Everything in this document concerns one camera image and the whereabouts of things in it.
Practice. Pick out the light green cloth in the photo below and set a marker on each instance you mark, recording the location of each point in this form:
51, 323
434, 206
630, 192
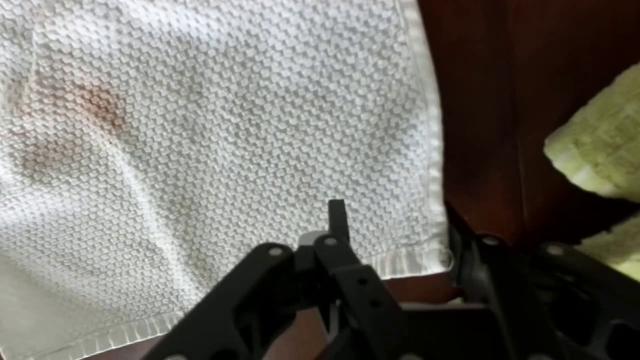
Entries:
600, 147

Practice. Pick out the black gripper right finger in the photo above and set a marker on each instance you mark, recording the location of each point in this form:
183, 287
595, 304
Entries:
547, 300

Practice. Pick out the white waffle-weave towel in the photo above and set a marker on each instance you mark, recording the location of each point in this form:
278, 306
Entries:
200, 147

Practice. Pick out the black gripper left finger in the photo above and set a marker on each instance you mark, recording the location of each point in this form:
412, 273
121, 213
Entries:
267, 300

